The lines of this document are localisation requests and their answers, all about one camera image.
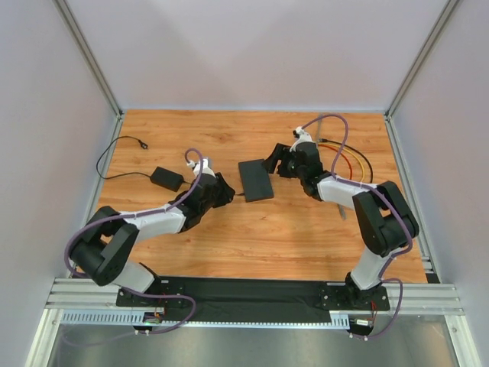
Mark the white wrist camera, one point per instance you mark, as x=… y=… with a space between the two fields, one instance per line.
x=203 y=167
x=301 y=136

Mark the black cloth strip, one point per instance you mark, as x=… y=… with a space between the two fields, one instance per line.
x=238 y=300

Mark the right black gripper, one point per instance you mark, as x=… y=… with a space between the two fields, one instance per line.
x=283 y=162

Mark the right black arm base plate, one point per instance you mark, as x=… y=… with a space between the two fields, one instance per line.
x=340 y=296

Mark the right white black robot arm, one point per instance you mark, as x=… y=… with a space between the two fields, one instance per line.
x=387 y=224

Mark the aluminium front frame rail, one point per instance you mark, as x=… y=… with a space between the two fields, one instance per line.
x=418 y=299

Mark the black power adapter brick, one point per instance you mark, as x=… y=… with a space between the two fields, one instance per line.
x=167 y=179

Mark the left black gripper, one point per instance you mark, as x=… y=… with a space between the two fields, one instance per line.
x=218 y=189

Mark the black network switch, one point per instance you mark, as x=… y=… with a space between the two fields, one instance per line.
x=255 y=181

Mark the slotted grey cable duct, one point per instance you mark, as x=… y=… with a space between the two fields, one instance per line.
x=138 y=318

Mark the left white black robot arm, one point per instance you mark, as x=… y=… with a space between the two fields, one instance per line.
x=102 y=248

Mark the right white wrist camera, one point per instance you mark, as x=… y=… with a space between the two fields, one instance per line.
x=301 y=136

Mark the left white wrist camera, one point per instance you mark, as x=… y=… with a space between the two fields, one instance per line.
x=203 y=167

